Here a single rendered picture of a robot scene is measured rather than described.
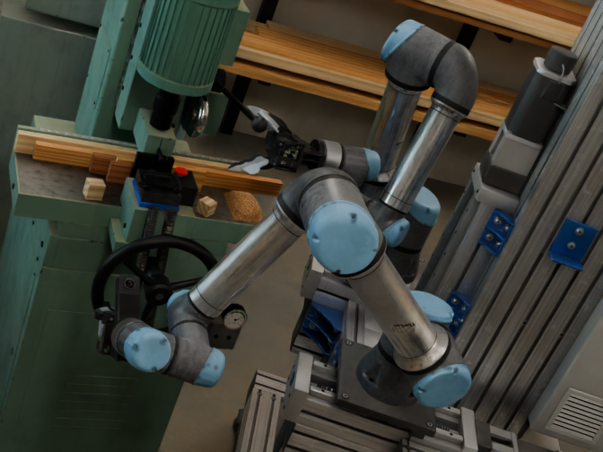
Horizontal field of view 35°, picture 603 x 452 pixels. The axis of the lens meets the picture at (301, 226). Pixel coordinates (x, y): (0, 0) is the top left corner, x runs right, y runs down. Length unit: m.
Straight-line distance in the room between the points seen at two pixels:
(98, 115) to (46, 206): 0.38
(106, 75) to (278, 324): 1.49
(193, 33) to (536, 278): 0.91
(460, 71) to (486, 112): 2.44
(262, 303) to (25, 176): 1.65
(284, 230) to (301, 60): 2.57
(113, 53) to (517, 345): 1.18
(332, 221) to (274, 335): 1.97
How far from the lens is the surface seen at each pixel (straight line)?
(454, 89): 2.21
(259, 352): 3.45
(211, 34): 2.14
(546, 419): 2.34
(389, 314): 1.78
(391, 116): 2.34
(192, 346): 1.81
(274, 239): 1.80
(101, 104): 2.48
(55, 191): 2.21
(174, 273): 2.36
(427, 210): 2.43
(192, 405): 3.14
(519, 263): 2.14
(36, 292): 2.34
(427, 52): 2.23
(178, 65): 2.16
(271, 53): 4.28
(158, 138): 2.27
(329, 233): 1.62
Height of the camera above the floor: 2.04
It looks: 28 degrees down
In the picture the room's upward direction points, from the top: 22 degrees clockwise
